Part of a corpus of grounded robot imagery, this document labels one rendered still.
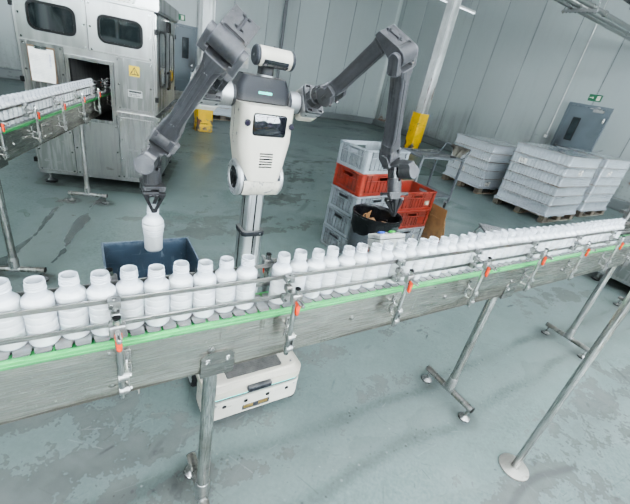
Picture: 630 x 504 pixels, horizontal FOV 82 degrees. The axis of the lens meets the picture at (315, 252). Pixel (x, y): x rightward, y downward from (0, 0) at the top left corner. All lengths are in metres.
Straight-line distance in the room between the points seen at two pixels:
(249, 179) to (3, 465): 1.55
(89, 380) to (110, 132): 3.81
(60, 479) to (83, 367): 1.03
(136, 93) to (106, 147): 0.69
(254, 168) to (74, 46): 3.32
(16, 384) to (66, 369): 0.09
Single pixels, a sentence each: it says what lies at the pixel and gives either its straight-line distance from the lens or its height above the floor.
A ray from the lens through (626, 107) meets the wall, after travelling 11.45.
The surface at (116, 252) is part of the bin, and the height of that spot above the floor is 0.91.
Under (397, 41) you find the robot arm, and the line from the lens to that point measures 1.32.
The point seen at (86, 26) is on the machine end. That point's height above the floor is 1.62.
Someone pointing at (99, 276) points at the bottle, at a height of 1.15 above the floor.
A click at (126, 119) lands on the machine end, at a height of 0.81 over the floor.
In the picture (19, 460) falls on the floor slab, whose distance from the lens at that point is 2.13.
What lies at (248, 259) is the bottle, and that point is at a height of 1.15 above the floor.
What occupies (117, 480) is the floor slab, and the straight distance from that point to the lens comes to 1.97.
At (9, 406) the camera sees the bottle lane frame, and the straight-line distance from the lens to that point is 1.11.
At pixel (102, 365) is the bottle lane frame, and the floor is 0.93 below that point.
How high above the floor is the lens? 1.66
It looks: 26 degrees down
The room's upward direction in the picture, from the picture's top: 12 degrees clockwise
